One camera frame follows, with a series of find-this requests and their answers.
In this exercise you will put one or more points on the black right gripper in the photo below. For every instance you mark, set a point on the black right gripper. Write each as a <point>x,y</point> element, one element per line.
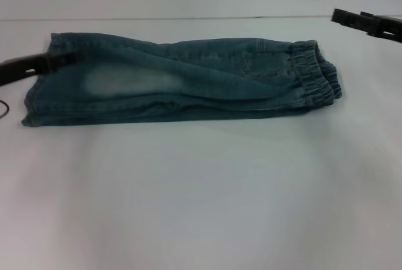
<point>387,28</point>

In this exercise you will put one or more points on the blue denim shorts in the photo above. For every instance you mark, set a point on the blue denim shorts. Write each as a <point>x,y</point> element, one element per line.
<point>188,88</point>

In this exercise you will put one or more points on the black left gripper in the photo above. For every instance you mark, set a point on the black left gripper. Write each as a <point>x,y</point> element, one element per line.
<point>22,67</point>

